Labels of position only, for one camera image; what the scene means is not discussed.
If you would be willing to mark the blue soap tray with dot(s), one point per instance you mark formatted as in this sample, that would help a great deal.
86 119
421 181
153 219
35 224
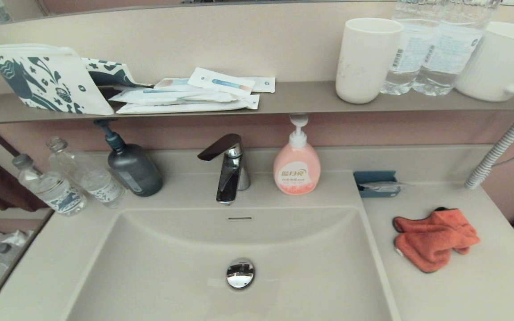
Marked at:
373 177

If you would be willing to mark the chrome drain stopper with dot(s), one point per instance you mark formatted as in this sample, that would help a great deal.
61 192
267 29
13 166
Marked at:
240 273

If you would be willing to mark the pink hand soap pump bottle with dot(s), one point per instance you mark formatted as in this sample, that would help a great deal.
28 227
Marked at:
297 171

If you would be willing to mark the grey wall shelf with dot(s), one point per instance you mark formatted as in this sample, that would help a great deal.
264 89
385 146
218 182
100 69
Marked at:
306 96

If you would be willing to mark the white ribbed mug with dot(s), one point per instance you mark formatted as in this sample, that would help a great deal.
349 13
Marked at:
498 62

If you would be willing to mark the clear water bottle white label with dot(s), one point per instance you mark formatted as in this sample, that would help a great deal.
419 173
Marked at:
411 53
449 53

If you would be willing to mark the white plastic tumbler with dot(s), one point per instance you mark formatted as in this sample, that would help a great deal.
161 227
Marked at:
364 62

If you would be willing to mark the small white blue patterned pouch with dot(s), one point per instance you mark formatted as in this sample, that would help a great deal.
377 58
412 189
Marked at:
109 71

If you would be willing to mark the white sachet orange print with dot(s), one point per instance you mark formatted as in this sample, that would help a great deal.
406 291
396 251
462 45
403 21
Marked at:
172 84

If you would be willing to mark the clear uncapped water bottle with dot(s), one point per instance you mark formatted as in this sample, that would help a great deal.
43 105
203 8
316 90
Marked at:
92 176

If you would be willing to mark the dark grey pump bottle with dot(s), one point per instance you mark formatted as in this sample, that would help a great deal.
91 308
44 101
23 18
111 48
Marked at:
134 171

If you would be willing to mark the silver foil sachet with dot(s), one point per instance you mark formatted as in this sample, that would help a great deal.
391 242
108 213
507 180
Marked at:
382 187

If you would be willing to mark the long white sachet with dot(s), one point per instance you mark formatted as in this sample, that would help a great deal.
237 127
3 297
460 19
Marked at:
167 96
185 107

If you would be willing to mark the orange cleaning cloth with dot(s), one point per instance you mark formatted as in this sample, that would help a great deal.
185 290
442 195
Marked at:
435 240

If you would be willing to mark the small white sachet blue logo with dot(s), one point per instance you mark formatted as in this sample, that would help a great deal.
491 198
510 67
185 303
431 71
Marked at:
263 84

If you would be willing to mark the beige sink basin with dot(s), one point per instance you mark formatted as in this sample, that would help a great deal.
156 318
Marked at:
150 267

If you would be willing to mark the chrome faucet body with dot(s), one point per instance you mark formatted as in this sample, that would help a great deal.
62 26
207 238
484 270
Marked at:
230 178

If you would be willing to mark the large white blue patterned pouch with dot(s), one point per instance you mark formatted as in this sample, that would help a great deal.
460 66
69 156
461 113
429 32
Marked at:
47 80

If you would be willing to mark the wall mirror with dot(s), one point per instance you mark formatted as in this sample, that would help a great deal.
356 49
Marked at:
150 3

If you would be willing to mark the white toothbrush print sachet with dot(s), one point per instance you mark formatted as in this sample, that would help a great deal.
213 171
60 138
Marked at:
221 82

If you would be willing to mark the capped water bottle deer label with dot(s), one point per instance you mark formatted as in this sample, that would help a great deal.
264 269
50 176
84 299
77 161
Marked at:
54 189

